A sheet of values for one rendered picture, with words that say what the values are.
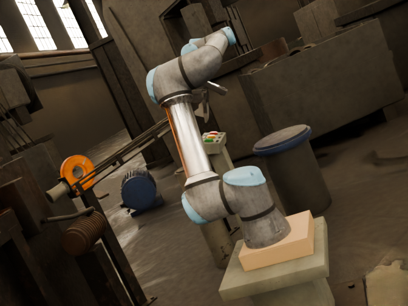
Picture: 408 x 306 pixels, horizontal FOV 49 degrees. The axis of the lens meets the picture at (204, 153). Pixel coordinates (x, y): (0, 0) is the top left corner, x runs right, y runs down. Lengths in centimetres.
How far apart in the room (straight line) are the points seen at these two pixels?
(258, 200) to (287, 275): 23
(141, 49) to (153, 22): 28
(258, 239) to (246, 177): 19
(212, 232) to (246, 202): 81
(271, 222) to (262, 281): 17
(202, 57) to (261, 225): 55
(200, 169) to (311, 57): 213
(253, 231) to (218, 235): 79
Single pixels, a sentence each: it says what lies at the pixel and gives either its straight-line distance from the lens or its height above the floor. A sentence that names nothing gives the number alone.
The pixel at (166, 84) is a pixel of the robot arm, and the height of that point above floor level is 90.
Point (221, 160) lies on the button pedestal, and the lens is 204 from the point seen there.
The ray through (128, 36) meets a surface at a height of 145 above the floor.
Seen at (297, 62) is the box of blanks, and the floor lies 68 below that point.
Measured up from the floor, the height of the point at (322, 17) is 90.
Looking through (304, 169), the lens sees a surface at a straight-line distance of 229.
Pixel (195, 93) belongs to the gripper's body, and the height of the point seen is 82.
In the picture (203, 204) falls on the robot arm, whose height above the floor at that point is 53.
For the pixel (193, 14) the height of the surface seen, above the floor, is 133.
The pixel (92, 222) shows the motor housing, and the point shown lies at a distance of 197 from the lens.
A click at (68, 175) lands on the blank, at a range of 206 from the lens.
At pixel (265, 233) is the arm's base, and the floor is 39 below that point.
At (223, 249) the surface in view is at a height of 9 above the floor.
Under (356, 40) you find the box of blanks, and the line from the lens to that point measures 349.
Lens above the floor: 90
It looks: 10 degrees down
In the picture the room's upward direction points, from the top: 24 degrees counter-clockwise
